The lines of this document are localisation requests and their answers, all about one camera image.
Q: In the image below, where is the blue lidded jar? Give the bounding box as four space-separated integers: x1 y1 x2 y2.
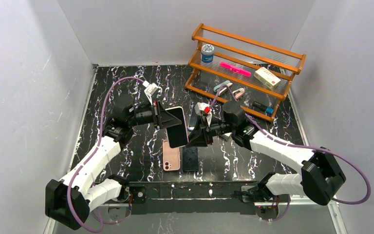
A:
201 44 215 63

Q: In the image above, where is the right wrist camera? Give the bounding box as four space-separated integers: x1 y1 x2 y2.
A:
194 102 212 126

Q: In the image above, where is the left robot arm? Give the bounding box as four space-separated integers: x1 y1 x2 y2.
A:
44 95 188 230

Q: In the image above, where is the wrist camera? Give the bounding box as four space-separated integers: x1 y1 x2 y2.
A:
142 80 158 105
194 102 212 126

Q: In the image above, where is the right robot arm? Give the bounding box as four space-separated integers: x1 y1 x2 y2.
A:
187 101 346 206

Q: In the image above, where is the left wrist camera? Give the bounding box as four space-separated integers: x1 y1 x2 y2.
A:
142 80 158 105

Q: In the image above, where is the pink stapler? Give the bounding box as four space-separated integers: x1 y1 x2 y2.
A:
232 88 245 100

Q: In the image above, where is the pink highlighter pen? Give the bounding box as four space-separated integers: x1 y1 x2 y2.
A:
220 61 251 78

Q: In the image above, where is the orange wooden shelf rack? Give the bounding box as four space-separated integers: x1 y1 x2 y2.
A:
185 23 307 122

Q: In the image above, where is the pink phone case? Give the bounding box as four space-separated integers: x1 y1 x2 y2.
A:
163 140 181 172

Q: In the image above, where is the teal and white stapler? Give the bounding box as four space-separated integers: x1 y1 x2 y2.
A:
213 80 233 96

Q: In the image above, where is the white red carton box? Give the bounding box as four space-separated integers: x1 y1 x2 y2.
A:
254 67 281 90

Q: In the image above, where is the bare black phone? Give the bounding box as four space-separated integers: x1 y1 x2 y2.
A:
182 147 199 172

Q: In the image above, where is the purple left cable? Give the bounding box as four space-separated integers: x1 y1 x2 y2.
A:
67 77 150 234

